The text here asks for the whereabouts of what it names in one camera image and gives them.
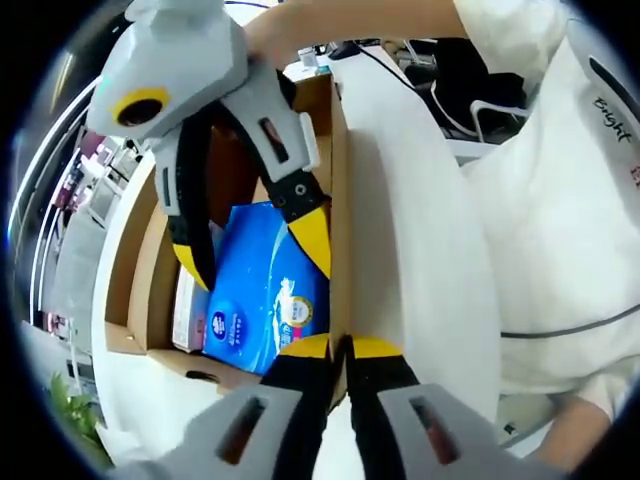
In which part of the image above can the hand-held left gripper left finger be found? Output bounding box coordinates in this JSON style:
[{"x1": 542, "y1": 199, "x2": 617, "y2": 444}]
[{"x1": 107, "y1": 333, "x2": 335, "y2": 480}]

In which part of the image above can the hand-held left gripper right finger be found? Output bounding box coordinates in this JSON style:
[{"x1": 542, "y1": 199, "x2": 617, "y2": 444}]
[{"x1": 344, "y1": 335, "x2": 556, "y2": 480}]

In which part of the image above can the blue soft tissue pack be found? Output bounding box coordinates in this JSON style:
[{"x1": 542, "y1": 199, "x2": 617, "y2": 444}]
[{"x1": 202, "y1": 199, "x2": 334, "y2": 376}]

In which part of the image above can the brown cardboard shoe box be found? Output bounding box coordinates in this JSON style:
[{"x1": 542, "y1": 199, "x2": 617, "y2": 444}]
[{"x1": 103, "y1": 72, "x2": 354, "y2": 401}]

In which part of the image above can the white printed carton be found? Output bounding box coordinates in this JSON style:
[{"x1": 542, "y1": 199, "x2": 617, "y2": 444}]
[{"x1": 171, "y1": 267, "x2": 211, "y2": 351}]

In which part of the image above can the green plant in white pot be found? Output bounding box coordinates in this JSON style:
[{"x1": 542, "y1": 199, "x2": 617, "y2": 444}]
[{"x1": 47, "y1": 372, "x2": 109, "y2": 466}]

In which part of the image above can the black office chair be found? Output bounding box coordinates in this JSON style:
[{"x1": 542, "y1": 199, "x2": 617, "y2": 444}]
[{"x1": 407, "y1": 37, "x2": 529, "y2": 146}]

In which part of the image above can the person in white shirt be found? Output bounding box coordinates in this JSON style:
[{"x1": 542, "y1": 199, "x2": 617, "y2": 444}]
[{"x1": 452, "y1": 0, "x2": 640, "y2": 421}]

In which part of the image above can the white chest device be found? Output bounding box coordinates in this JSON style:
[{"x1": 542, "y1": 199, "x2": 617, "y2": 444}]
[{"x1": 567, "y1": 17, "x2": 640, "y2": 136}]

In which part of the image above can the black cable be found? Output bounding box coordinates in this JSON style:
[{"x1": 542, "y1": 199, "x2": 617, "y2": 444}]
[{"x1": 349, "y1": 43, "x2": 417, "y2": 87}]

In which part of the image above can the dark device cable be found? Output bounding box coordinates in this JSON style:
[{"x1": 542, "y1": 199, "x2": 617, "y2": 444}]
[{"x1": 501, "y1": 304, "x2": 640, "y2": 340}]

